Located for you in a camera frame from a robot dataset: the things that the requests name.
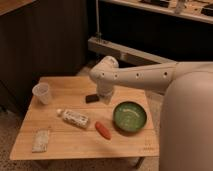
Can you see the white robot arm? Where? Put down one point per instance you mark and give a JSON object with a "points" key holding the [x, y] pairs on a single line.
{"points": [[186, 119]]}

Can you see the black rectangular block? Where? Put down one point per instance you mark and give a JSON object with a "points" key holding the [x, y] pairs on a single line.
{"points": [[91, 98]]}

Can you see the green bowl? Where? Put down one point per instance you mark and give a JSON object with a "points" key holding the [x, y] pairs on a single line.
{"points": [[129, 116]]}

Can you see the grey metal beam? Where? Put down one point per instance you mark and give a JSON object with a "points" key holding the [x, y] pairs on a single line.
{"points": [[124, 53]]}

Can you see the white plastic bottle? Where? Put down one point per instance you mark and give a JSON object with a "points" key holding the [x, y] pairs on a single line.
{"points": [[74, 118]]}

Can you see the red orange carrot toy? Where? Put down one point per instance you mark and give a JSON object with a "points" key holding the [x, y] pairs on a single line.
{"points": [[103, 131]]}

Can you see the wooden folding table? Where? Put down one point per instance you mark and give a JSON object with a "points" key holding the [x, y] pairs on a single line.
{"points": [[70, 142]]}

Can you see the vertical metal pole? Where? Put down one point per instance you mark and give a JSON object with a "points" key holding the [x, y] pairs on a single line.
{"points": [[98, 32]]}

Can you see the clear plastic cup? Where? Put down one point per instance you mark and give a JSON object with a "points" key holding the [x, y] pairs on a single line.
{"points": [[42, 92]]}

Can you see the dark wooden cabinet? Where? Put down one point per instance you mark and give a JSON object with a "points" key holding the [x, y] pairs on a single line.
{"points": [[44, 38]]}

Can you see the pale snack packet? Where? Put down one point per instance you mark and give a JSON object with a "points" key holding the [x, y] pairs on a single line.
{"points": [[40, 142]]}

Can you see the cluttered back shelf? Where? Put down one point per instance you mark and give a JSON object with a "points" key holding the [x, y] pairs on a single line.
{"points": [[187, 9]]}

